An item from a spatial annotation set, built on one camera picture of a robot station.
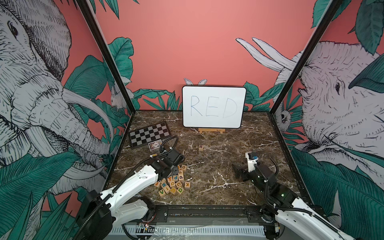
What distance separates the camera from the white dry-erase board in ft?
3.12

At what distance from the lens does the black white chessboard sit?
1.00 m

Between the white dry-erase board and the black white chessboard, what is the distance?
0.15 metres
